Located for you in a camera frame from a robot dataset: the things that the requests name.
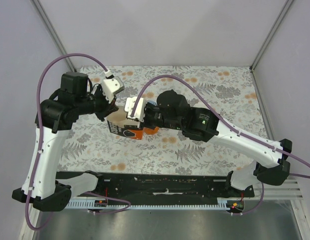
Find left aluminium frame post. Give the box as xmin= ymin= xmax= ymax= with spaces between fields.
xmin=29 ymin=0 xmax=78 ymax=71

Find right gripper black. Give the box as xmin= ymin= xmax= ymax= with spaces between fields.
xmin=135 ymin=103 xmax=183 ymax=131

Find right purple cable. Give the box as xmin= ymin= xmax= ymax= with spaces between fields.
xmin=129 ymin=74 xmax=310 ymax=216

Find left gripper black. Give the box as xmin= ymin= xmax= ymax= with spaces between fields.
xmin=76 ymin=84 xmax=119 ymax=122

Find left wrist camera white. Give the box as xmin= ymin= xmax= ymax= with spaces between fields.
xmin=101 ymin=77 xmax=125 ymax=103

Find aluminium frame post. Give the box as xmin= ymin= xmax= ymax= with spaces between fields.
xmin=29 ymin=0 xmax=78 ymax=71
xmin=249 ymin=0 xmax=295 ymax=73

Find right aluminium frame post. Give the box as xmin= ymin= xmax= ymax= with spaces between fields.
xmin=249 ymin=0 xmax=295 ymax=73

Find floral tablecloth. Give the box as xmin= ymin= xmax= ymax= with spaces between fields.
xmin=57 ymin=66 xmax=267 ymax=176

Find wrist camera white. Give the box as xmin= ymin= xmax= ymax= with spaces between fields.
xmin=101 ymin=77 xmax=125 ymax=103
xmin=124 ymin=96 xmax=147 ymax=122

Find aluminium rail front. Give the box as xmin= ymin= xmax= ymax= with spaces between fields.
xmin=252 ymin=177 xmax=305 ymax=200

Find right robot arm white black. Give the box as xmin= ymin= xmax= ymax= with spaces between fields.
xmin=135 ymin=90 xmax=292 ymax=197

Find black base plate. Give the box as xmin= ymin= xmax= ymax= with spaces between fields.
xmin=56 ymin=171 xmax=256 ymax=200

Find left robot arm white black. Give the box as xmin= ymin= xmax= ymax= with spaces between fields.
xmin=12 ymin=72 xmax=124 ymax=212

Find orange glass carafe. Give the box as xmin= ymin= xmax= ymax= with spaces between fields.
xmin=143 ymin=127 xmax=160 ymax=135

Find blue plastic dripper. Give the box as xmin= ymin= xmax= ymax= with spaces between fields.
xmin=147 ymin=100 xmax=157 ymax=106

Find coffee filter box orange black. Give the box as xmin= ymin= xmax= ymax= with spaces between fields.
xmin=106 ymin=106 xmax=143 ymax=140

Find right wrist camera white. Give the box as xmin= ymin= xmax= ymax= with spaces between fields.
xmin=124 ymin=96 xmax=147 ymax=122

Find white cable duct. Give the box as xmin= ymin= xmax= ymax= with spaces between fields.
xmin=65 ymin=197 xmax=239 ymax=211

